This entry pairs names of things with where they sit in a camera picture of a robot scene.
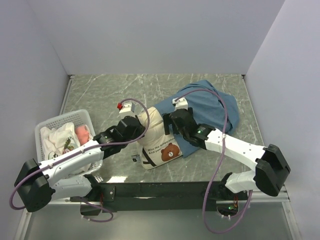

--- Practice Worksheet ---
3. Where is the blue fabric pillowcase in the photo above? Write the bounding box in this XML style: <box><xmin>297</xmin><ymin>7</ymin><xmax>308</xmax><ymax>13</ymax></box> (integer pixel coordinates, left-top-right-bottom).
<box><xmin>153</xmin><ymin>79</ymin><xmax>240</xmax><ymax>160</ymax></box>

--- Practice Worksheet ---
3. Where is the cream bear print pillow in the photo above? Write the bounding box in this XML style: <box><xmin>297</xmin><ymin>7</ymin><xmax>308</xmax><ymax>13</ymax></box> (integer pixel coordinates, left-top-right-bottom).
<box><xmin>135</xmin><ymin>106</ymin><xmax>183</xmax><ymax>170</ymax></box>

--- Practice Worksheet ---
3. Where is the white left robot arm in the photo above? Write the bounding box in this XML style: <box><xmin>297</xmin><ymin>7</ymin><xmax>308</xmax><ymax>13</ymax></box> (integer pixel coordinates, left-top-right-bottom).
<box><xmin>13</xmin><ymin>116</ymin><xmax>149</xmax><ymax>213</ymax></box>

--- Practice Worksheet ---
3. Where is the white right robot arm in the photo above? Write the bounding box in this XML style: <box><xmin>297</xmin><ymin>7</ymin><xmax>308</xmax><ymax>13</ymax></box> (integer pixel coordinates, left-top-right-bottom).
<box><xmin>163</xmin><ymin>108</ymin><xmax>291</xmax><ymax>200</ymax></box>

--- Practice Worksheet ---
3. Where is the pink cloth in basket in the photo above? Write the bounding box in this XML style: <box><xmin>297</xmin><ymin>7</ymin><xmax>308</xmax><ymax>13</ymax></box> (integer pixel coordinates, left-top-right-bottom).
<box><xmin>75</xmin><ymin>125</ymin><xmax>93</xmax><ymax>146</ymax></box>

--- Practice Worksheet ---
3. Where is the white plastic laundry basket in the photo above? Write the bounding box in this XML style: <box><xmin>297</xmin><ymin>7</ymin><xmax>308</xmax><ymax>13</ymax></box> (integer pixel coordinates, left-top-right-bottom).
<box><xmin>34</xmin><ymin>109</ymin><xmax>98</xmax><ymax>167</ymax></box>

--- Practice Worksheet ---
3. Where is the white printed cloth in basket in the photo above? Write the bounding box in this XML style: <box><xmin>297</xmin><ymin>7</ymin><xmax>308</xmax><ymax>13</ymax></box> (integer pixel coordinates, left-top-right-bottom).
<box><xmin>40</xmin><ymin>122</ymin><xmax>82</xmax><ymax>160</ymax></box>

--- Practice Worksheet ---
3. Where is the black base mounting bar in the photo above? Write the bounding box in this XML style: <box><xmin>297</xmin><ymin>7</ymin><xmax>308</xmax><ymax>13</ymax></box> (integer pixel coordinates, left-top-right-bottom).
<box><xmin>69</xmin><ymin>181</ymin><xmax>251</xmax><ymax>217</ymax></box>

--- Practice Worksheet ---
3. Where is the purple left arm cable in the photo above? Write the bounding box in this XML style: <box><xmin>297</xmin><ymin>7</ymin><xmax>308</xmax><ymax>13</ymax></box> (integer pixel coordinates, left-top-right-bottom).
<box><xmin>9</xmin><ymin>99</ymin><xmax>151</xmax><ymax>223</ymax></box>

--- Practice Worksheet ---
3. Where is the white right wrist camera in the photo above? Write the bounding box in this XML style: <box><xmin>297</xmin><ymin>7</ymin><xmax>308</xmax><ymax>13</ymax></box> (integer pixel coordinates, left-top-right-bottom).
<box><xmin>172</xmin><ymin>97</ymin><xmax>189</xmax><ymax>111</ymax></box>

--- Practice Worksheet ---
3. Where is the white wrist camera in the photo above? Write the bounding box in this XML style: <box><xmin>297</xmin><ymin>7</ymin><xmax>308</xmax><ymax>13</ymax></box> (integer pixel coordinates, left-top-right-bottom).
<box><xmin>117</xmin><ymin>102</ymin><xmax>136</xmax><ymax>119</ymax></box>
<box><xmin>172</xmin><ymin>97</ymin><xmax>189</xmax><ymax>111</ymax></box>

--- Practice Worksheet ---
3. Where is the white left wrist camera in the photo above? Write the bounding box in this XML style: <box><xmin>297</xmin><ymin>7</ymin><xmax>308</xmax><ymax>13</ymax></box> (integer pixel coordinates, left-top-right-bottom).
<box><xmin>117</xmin><ymin>102</ymin><xmax>136</xmax><ymax>119</ymax></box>

